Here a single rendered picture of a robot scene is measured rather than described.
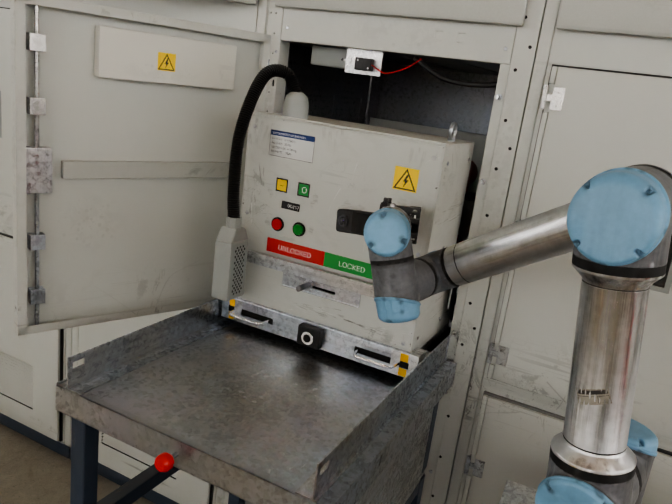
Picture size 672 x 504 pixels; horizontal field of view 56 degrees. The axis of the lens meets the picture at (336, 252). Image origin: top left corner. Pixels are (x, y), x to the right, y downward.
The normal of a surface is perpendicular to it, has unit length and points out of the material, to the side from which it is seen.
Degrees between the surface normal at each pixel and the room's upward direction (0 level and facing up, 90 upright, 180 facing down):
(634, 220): 84
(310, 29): 90
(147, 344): 90
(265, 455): 0
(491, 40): 90
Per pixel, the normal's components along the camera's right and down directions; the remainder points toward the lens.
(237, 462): 0.12, -0.96
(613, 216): -0.60, 0.04
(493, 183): -0.46, 0.18
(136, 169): 0.65, 0.28
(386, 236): -0.14, 0.12
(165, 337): 0.88, 0.23
